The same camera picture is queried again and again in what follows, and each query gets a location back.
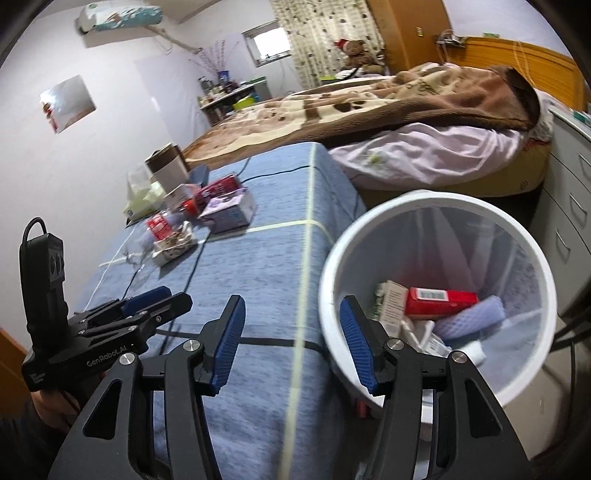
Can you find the wooden wardrobe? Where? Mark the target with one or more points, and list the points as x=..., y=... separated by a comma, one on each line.
x=411, y=32

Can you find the white mesh waste bin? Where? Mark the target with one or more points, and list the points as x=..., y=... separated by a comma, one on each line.
x=332, y=295

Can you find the silver wall poster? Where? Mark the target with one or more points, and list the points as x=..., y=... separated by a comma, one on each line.
x=69, y=104

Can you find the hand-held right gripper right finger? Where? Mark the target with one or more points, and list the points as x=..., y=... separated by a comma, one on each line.
x=358, y=346

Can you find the white foam fruit net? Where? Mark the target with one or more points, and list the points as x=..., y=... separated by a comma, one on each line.
x=471, y=318

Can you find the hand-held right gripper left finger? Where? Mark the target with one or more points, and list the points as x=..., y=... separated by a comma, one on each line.
x=228, y=341

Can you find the vase of purple branches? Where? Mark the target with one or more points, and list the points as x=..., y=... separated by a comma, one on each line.
x=217, y=60

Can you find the white air conditioner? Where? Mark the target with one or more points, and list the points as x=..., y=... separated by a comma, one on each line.
x=120, y=18

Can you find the brown printed snack wrapper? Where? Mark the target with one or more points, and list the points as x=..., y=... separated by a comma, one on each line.
x=173, y=247

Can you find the beige green label box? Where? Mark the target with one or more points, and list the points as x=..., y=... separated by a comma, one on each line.
x=392, y=300

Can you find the row of dark bottles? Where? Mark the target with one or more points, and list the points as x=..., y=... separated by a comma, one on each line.
x=214, y=90

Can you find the small barred window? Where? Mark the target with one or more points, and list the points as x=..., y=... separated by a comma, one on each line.
x=270, y=46

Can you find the red cardboard box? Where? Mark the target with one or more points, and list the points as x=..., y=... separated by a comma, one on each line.
x=434, y=304

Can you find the cluttered side desk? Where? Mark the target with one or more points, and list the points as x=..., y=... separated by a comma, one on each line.
x=244, y=99

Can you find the pale yellow tissue pack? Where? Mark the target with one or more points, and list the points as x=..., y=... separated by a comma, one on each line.
x=143, y=198

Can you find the red soda can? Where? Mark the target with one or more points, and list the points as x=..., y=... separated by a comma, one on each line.
x=217, y=187

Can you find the brown teddy bear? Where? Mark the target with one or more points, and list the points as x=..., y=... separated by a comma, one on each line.
x=358, y=53

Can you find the white air conditioner pipe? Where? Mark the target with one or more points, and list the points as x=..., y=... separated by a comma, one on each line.
x=175, y=41

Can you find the dark blue case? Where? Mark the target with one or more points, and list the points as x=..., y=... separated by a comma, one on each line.
x=199, y=175

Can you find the wooden headboard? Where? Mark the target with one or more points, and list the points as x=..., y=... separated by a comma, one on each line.
x=531, y=60

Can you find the clear plastic bottle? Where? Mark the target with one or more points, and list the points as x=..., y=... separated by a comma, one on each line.
x=159, y=226

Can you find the brown printed blanket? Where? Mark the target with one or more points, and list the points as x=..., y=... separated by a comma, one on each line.
x=369, y=110

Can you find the dotted beige curtain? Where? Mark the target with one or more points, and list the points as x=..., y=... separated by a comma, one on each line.
x=314, y=37

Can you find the purple milk carton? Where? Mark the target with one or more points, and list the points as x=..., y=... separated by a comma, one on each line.
x=226, y=207

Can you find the pink bed quilt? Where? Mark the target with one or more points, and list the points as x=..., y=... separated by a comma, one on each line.
x=438, y=147

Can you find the person's left hand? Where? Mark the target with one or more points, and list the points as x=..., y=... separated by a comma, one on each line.
x=48, y=408

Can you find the grey drawer cabinet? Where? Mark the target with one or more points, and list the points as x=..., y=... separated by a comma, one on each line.
x=568, y=184

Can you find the white green paper packet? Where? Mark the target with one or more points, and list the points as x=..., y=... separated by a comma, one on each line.
x=431, y=344

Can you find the blue plaid tablecloth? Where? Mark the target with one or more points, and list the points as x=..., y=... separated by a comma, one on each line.
x=277, y=258

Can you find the small white red box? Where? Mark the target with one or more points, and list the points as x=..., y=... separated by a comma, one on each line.
x=178, y=196

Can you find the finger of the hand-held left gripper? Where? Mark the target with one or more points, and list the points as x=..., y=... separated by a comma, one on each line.
x=147, y=296
x=175, y=302

